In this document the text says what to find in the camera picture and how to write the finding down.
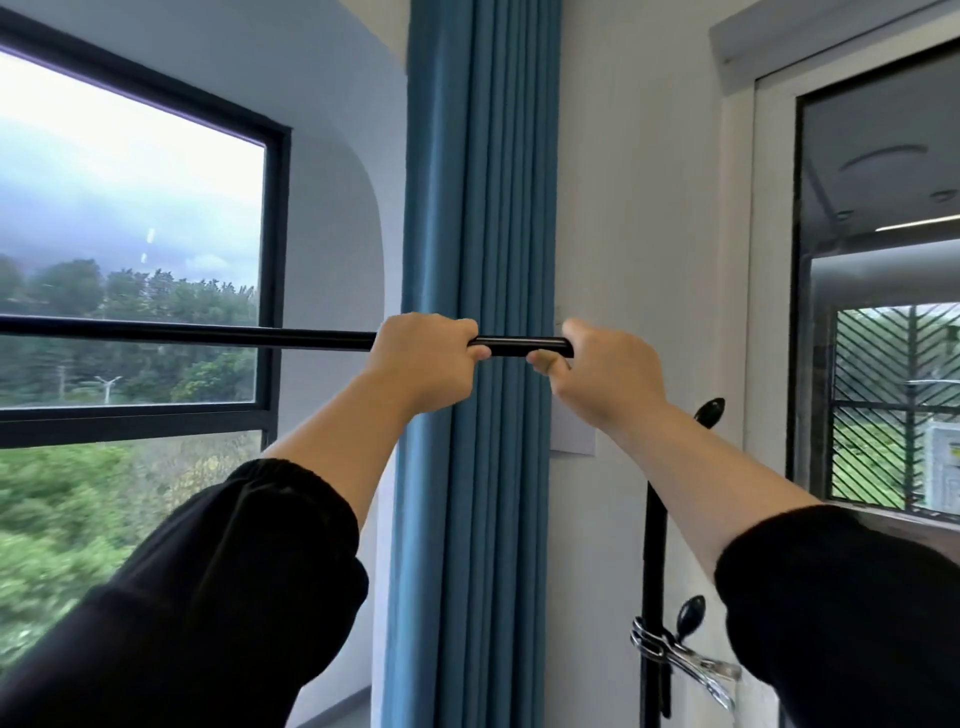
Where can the person's left forearm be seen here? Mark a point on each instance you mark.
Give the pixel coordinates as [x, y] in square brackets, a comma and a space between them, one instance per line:
[187, 585]

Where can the black coat rack stand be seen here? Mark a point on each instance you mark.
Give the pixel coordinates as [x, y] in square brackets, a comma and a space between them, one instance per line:
[660, 562]

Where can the person's right thumb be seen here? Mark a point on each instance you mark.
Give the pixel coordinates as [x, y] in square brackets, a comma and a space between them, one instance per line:
[546, 361]

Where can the person's right forearm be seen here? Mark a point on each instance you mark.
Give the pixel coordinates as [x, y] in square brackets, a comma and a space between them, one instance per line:
[787, 570]

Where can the black framed window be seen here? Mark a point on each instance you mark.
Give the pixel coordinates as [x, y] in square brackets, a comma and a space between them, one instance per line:
[131, 315]

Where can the black framed glass door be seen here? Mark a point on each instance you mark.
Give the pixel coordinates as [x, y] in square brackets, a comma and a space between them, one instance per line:
[877, 300]

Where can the person's left fingers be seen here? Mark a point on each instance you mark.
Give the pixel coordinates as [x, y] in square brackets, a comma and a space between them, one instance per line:
[457, 341]

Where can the long black pole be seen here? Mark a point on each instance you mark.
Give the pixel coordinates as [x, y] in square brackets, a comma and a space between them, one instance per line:
[225, 334]

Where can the person's right hand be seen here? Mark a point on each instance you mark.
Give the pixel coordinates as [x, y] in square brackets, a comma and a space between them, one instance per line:
[611, 375]

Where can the person's left hand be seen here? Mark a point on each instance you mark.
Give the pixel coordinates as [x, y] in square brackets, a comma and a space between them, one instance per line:
[420, 364]

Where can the metal clothes clip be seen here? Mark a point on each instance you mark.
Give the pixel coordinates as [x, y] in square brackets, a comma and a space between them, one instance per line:
[686, 660]

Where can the blue curtain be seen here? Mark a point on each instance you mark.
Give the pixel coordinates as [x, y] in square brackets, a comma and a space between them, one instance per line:
[472, 375]

